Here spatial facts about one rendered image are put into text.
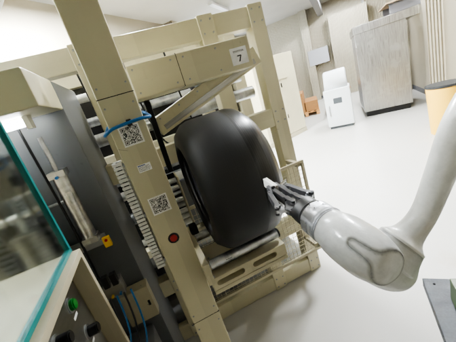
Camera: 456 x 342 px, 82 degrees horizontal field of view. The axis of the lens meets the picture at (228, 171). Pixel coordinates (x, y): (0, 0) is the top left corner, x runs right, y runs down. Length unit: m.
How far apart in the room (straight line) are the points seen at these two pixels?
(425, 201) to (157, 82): 1.09
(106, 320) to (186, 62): 1.07
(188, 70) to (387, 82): 6.17
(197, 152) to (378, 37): 6.42
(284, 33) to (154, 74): 11.83
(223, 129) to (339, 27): 11.37
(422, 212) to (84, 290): 0.89
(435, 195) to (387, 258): 0.21
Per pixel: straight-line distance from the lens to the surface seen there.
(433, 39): 6.96
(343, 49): 12.19
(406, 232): 0.71
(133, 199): 1.08
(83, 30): 1.08
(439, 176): 0.68
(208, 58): 1.37
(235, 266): 1.18
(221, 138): 0.95
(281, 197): 0.75
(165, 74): 1.31
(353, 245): 0.55
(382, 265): 0.55
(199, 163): 0.93
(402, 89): 7.23
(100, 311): 0.96
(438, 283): 1.35
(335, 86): 6.58
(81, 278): 0.90
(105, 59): 1.05
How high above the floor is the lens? 1.56
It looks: 17 degrees down
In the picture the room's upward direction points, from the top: 17 degrees counter-clockwise
